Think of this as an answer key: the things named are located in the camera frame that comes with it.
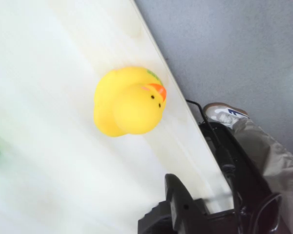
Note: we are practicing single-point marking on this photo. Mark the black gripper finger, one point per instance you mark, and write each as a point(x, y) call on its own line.
point(179, 202)
point(156, 221)

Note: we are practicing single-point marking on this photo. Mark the yellow rubber duck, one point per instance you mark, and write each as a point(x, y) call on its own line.
point(127, 109)

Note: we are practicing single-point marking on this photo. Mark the white and blue sneaker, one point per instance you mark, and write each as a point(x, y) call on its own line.
point(222, 114)

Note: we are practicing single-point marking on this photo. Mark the person trouser leg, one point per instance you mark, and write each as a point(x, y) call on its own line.
point(283, 170)

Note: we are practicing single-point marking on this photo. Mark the black frame under table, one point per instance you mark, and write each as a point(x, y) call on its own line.
point(244, 165)

